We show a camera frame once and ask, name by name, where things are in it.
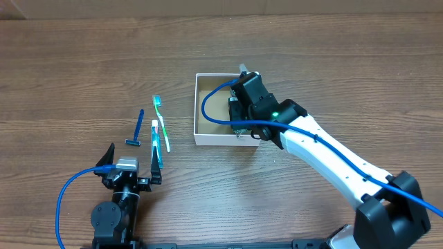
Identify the small toothpaste tube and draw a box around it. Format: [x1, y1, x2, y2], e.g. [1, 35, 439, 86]
[151, 119, 163, 169]

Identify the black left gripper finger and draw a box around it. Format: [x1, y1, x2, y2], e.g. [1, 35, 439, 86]
[150, 147, 162, 185]
[95, 143, 115, 176]

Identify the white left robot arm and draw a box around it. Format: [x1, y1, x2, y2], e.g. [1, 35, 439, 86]
[91, 144, 162, 249]

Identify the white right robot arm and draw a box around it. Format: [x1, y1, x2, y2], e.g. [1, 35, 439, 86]
[228, 73, 431, 248]

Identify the white open cardboard box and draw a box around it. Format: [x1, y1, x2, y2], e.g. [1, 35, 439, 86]
[193, 73, 260, 147]

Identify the blue soap pump bottle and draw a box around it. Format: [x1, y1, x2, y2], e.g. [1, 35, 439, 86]
[239, 64, 248, 75]

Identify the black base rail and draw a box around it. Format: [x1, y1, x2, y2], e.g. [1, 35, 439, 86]
[142, 239, 330, 249]

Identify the green white toothbrush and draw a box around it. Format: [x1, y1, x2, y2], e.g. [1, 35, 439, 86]
[152, 95, 170, 153]

